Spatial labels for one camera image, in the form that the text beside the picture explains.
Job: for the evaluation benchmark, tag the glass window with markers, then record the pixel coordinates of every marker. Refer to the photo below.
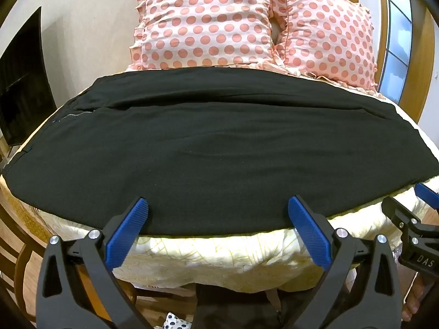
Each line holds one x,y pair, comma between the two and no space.
398,31

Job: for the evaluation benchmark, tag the black television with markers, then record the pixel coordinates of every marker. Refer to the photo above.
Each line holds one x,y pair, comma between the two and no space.
24,89

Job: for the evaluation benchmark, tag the black pants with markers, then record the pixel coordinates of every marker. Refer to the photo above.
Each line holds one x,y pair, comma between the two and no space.
205,144

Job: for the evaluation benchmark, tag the wooden chair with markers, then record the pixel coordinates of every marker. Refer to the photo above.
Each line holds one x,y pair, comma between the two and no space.
15,246

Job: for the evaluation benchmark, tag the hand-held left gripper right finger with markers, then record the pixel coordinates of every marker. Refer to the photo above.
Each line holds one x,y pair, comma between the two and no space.
308,234

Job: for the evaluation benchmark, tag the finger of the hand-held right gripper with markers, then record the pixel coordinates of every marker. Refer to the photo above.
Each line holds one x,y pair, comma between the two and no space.
428,195
399,212

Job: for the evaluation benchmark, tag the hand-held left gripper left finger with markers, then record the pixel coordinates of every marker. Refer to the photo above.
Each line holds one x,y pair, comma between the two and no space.
126,234

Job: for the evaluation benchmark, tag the wooden window frame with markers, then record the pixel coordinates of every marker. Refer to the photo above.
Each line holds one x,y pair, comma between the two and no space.
423,41

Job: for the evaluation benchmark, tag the person's right hand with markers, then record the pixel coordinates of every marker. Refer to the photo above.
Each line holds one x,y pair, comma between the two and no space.
415,298

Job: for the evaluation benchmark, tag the pink polka dot pillow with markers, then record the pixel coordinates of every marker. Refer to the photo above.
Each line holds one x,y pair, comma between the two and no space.
205,20
325,37

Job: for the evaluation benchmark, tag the white black-dotted cloth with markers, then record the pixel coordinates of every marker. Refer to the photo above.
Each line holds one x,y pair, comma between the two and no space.
175,321

